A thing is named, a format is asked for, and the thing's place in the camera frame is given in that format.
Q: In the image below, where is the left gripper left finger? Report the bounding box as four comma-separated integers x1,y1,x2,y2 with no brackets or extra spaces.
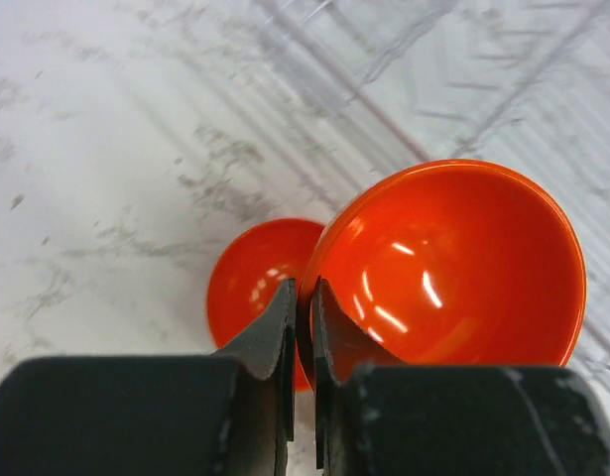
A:
0,280,296,475

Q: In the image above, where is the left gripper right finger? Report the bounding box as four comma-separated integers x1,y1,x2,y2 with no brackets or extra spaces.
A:
311,280,610,475

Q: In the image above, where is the orange bowl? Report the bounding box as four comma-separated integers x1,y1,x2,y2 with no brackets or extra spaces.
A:
206,218,323,363
297,160,587,378

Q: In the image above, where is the clear wire dish rack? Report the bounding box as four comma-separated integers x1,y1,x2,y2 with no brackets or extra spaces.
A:
249,1,610,391

